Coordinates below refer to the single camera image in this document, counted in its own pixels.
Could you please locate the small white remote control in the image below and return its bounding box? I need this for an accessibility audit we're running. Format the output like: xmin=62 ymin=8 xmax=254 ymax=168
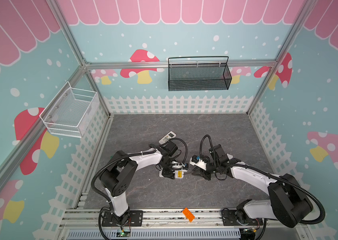
xmin=159 ymin=131 xmax=176 ymax=145

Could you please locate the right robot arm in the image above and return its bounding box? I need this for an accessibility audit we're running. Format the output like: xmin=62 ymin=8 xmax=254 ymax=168
xmin=189 ymin=145 xmax=326 ymax=228

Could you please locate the black wire mesh basket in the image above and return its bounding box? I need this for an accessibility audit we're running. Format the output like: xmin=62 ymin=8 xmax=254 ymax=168
xmin=168 ymin=56 xmax=232 ymax=92

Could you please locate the orange toy brick on rail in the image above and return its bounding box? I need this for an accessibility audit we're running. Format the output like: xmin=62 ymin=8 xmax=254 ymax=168
xmin=182 ymin=208 xmax=195 ymax=223

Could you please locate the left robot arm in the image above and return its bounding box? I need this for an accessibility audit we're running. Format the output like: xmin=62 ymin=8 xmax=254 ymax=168
xmin=91 ymin=138 xmax=189 ymax=227

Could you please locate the large white remote control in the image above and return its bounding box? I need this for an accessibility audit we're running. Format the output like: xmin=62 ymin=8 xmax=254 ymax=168
xmin=173 ymin=170 xmax=187 ymax=179

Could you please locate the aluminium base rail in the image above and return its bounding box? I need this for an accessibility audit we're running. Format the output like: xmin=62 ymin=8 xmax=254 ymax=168
xmin=55 ymin=208 xmax=313 ymax=240

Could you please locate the white wire mesh basket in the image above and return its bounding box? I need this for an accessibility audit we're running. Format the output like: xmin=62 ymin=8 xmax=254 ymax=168
xmin=40 ymin=82 xmax=100 ymax=138

